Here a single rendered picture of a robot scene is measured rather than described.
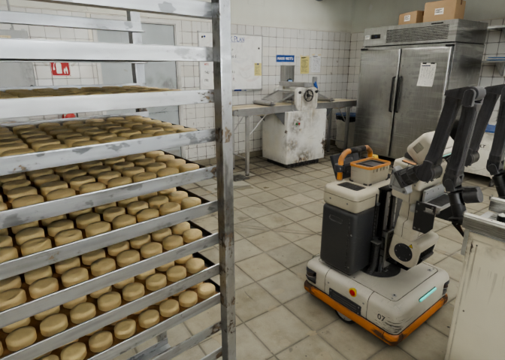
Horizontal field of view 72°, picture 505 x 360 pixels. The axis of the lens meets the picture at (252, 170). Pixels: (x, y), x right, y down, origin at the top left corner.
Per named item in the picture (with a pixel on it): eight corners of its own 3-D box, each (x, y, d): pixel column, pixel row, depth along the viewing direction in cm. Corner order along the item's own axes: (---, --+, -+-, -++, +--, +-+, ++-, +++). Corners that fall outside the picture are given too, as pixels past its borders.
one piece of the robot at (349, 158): (334, 192, 214) (323, 157, 215) (367, 181, 235) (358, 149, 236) (348, 189, 205) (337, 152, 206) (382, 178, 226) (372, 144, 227)
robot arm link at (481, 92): (455, 80, 151) (445, 81, 145) (489, 87, 141) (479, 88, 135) (424, 173, 169) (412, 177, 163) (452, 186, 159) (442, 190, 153)
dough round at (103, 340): (90, 339, 81) (89, 332, 81) (113, 334, 83) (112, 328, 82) (88, 355, 77) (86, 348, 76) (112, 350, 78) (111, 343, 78)
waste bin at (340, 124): (368, 148, 664) (371, 113, 645) (349, 152, 635) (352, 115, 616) (346, 143, 707) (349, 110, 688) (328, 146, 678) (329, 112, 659)
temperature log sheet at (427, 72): (433, 86, 458) (436, 62, 450) (432, 86, 457) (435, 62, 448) (417, 86, 476) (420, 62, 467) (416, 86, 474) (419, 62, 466)
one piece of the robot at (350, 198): (315, 276, 226) (322, 151, 203) (365, 250, 259) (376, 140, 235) (358, 302, 201) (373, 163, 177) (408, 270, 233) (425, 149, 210)
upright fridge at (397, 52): (462, 168, 527) (488, 22, 469) (430, 179, 478) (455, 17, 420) (382, 151, 638) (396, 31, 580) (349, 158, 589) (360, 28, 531)
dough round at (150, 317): (163, 316, 89) (162, 310, 88) (152, 330, 84) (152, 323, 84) (146, 313, 90) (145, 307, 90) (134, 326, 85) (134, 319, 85)
